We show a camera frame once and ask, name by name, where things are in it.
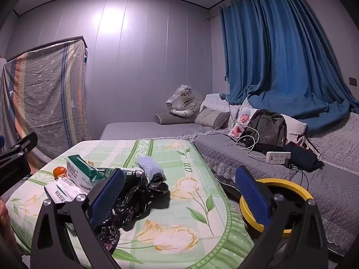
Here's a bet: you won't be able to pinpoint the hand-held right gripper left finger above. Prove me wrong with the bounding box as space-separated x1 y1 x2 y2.
30 168 125 269

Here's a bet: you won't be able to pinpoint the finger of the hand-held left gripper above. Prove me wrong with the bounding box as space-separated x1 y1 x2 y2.
0 132 38 161

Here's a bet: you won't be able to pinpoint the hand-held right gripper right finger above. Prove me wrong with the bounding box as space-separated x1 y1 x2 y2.
235 165 328 269

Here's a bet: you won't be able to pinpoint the black plastic bag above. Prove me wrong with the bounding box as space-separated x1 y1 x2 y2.
97 172 169 247

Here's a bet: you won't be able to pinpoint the white and green medicine box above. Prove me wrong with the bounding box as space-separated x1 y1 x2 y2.
66 155 113 191

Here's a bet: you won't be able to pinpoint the yellow rimmed trash bin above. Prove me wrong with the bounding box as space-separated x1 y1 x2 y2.
239 178 314 234

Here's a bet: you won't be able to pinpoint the small orange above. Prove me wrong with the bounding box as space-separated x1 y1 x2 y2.
53 167 68 180

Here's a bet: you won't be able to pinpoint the white wet wipe packet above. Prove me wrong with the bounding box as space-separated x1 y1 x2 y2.
44 178 87 205

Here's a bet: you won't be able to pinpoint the white knitted cloth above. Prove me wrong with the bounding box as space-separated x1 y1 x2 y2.
137 156 164 180

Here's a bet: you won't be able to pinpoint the white power strip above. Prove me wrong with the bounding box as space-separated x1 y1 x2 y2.
265 151 292 164

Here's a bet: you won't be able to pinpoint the striped printed sheet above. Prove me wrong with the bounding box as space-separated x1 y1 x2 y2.
0 38 93 160

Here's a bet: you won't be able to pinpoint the dark blue folded clothes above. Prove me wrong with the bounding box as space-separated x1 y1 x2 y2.
283 141 324 173

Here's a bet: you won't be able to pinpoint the dark green backpack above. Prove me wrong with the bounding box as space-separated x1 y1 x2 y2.
243 109 288 153

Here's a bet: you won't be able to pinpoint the green floral tablecloth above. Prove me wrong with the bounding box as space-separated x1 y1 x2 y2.
6 139 256 269

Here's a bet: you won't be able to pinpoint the baby doll with blue hat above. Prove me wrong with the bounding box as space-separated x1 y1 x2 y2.
230 107 253 138

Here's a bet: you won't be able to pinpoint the white pillow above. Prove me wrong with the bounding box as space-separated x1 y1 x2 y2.
280 114 308 138

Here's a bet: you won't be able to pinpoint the grey quilted sofa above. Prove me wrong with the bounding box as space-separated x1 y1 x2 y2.
99 92 359 258

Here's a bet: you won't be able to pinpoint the grey square cushion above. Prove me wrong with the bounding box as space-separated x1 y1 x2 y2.
194 106 231 130

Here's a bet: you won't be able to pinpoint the grey bolster pillow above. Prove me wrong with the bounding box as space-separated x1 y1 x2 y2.
155 111 197 125

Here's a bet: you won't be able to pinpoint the white tiger plush toy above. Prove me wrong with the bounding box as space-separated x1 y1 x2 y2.
166 85 206 117

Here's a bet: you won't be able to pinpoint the blue curtain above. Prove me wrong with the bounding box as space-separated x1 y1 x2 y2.
219 0 359 131

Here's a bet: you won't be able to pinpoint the white charging cable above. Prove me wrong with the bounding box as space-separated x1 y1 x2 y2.
236 127 267 159

